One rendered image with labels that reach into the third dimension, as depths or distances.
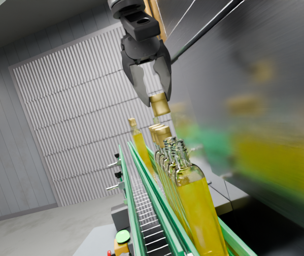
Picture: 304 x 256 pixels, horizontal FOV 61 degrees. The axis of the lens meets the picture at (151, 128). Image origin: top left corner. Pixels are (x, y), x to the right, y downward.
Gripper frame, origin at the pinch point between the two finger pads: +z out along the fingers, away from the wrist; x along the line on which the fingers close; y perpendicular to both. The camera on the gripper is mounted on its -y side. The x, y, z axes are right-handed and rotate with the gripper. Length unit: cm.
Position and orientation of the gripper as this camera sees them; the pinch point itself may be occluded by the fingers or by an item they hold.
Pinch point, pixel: (157, 98)
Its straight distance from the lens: 54.2
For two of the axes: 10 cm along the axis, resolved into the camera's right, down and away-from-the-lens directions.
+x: -9.5, 3.1, -1.1
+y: -1.3, -0.7, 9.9
